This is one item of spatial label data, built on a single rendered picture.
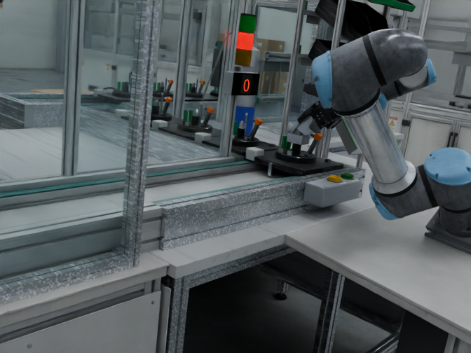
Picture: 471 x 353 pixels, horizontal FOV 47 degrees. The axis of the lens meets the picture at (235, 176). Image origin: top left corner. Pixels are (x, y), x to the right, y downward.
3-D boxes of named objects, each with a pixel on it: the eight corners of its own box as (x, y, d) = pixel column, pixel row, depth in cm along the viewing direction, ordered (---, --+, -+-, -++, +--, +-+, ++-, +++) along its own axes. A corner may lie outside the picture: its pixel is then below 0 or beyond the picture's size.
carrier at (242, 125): (284, 153, 203) (289, 119, 199) (241, 157, 185) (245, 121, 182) (236, 139, 218) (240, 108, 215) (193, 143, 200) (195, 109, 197)
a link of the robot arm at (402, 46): (417, 5, 109) (427, 52, 155) (364, 28, 113) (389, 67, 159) (437, 58, 108) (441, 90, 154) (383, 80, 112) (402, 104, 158)
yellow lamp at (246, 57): (253, 66, 171) (255, 50, 170) (242, 66, 168) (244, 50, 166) (241, 64, 175) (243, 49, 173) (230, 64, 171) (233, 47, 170)
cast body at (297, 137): (308, 144, 183) (312, 123, 181) (301, 145, 180) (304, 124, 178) (289, 139, 188) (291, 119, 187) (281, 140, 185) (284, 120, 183)
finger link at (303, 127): (295, 143, 177) (316, 125, 173) (285, 129, 179) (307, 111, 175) (299, 143, 180) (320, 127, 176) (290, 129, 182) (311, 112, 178)
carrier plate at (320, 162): (343, 169, 186) (343, 163, 186) (302, 177, 169) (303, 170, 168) (287, 153, 202) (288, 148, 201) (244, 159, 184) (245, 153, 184)
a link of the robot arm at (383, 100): (394, 87, 148) (387, 62, 156) (355, 102, 152) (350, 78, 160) (403, 106, 153) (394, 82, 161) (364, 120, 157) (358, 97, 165)
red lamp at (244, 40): (255, 50, 170) (257, 34, 169) (244, 49, 166) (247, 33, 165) (243, 48, 173) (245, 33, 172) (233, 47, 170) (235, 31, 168)
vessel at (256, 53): (259, 106, 279) (269, 31, 270) (241, 107, 269) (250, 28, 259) (239, 102, 288) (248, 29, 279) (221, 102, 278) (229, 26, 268)
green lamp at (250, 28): (257, 33, 169) (259, 17, 168) (247, 32, 165) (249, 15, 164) (245, 32, 172) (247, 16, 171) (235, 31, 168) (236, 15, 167)
